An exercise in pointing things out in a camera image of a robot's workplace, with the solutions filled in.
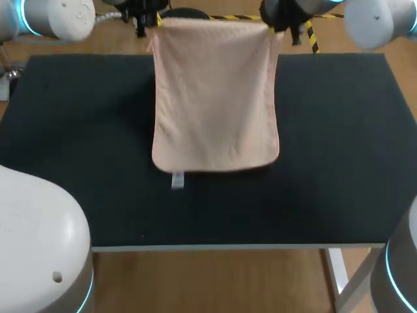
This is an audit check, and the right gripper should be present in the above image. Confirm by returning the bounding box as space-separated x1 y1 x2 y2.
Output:
259 0 308 46

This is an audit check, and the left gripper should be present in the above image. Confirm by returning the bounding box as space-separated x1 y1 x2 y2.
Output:
119 0 163 38

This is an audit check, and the pale pink towel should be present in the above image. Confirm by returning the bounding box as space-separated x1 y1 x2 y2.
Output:
145 16 285 190

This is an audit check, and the black round stool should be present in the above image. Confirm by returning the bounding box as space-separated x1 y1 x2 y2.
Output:
161 7 211 21

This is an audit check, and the white cable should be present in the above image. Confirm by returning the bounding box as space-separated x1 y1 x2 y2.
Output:
95 11 122 23

